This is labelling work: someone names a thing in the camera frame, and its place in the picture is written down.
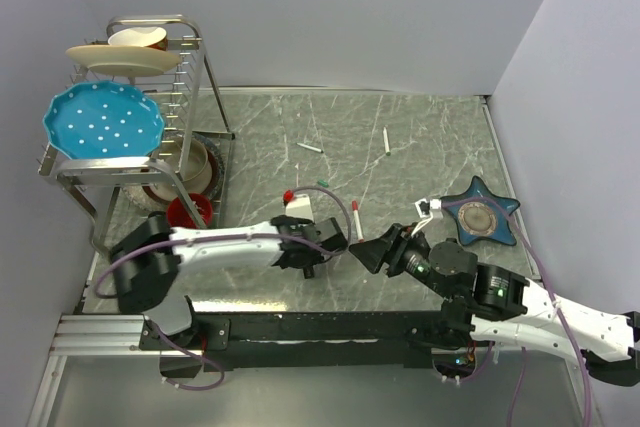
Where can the cream deep bowl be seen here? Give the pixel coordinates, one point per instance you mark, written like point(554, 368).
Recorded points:
point(198, 172)

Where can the white pen red tip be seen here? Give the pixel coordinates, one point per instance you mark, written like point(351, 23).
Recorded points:
point(358, 226)

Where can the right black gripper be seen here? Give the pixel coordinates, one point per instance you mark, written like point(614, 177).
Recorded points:
point(387, 249)

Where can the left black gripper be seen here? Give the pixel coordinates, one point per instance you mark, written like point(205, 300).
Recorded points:
point(302, 223)

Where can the patterned rim plate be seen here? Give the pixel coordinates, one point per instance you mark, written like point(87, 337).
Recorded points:
point(143, 198)

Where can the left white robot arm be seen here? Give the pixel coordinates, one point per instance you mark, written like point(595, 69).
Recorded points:
point(149, 260)

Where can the blue polka dot plate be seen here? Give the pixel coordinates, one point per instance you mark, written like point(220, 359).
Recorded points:
point(104, 119)

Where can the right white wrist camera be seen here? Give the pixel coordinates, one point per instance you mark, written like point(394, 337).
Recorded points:
point(428, 210)

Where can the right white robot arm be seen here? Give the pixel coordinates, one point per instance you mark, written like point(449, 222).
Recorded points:
point(486, 303)

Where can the metal dish rack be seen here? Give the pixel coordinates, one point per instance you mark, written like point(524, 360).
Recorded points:
point(95, 185)

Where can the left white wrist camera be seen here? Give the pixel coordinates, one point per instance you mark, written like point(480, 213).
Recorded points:
point(297, 205)

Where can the cream flat plate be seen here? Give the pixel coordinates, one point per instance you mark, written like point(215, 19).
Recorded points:
point(124, 61)

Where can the white pen black tip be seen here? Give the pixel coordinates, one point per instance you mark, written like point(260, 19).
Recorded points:
point(310, 148)

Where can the white pen green tip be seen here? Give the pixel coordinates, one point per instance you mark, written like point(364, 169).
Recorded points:
point(386, 142)

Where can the white and red bowl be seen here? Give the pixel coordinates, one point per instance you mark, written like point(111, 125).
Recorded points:
point(149, 37)

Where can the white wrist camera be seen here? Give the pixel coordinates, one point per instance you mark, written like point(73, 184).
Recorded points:
point(297, 205)
point(428, 210)

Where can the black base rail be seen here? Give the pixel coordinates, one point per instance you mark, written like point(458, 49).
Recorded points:
point(235, 340)

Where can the blue star-shaped dish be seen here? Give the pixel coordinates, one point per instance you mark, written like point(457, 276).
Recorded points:
point(481, 215)

